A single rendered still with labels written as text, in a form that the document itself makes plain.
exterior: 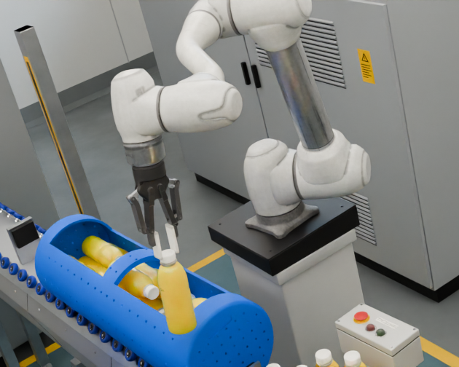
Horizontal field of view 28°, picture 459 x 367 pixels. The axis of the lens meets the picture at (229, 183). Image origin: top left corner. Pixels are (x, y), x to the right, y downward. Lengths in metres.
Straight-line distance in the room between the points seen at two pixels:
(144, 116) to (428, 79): 2.01
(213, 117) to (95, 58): 5.91
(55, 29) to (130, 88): 5.66
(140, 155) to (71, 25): 5.69
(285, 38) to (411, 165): 1.53
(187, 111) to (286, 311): 1.12
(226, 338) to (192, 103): 0.69
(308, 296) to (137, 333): 0.68
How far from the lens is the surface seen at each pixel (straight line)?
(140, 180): 2.08
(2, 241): 3.73
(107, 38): 7.85
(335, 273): 2.98
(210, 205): 5.49
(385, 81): 3.75
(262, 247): 2.85
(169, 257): 2.16
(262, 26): 2.43
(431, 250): 4.10
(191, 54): 2.22
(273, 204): 2.85
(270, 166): 2.79
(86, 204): 3.71
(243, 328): 2.38
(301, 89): 2.57
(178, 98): 1.96
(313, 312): 2.98
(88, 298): 2.71
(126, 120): 2.02
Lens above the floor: 2.51
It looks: 26 degrees down
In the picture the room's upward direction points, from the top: 15 degrees counter-clockwise
